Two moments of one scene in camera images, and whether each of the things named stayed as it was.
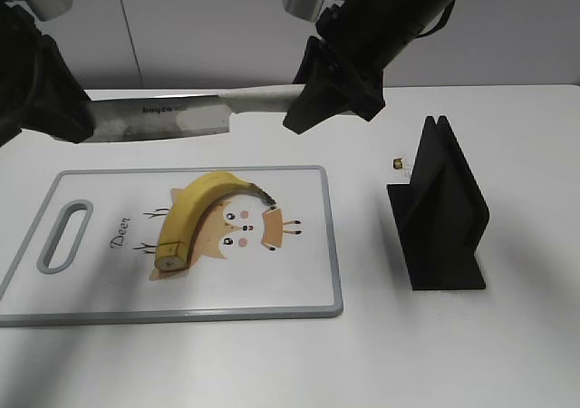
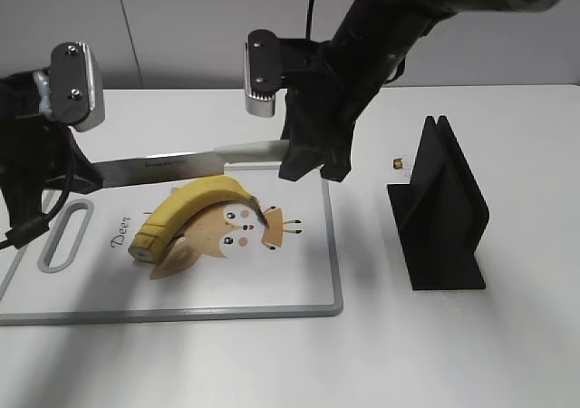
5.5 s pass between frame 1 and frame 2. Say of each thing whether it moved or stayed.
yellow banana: moved
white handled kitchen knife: moved
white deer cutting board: stayed
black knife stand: stayed
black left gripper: moved
